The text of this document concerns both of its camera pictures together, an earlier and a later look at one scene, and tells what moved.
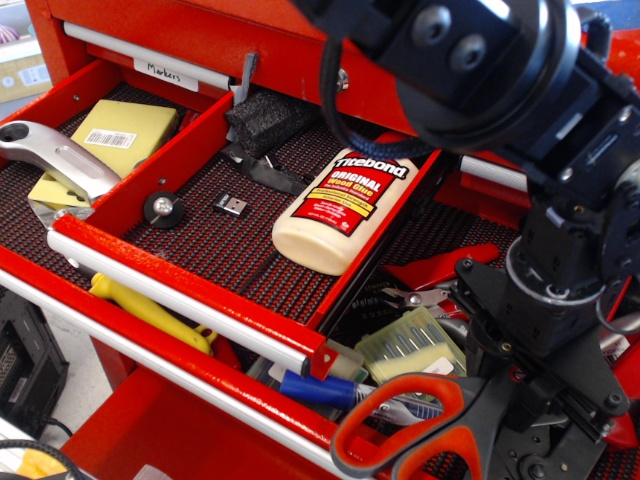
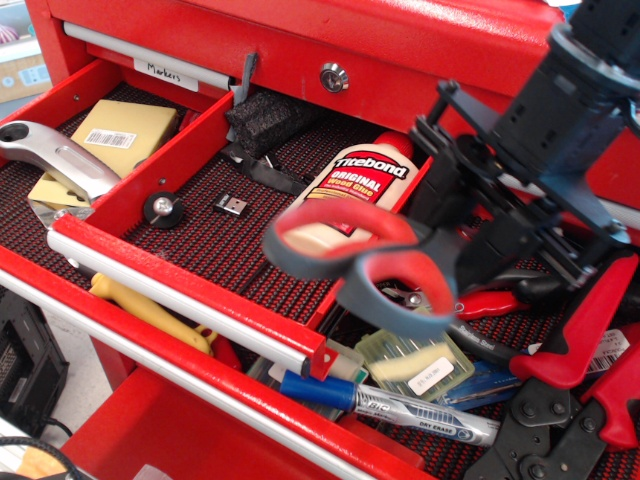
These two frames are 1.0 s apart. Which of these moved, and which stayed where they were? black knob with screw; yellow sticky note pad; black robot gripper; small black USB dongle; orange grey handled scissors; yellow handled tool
Moved: black robot gripper; orange grey handled scissors
Stayed: yellow handled tool; yellow sticky note pad; black knob with screw; small black USB dongle
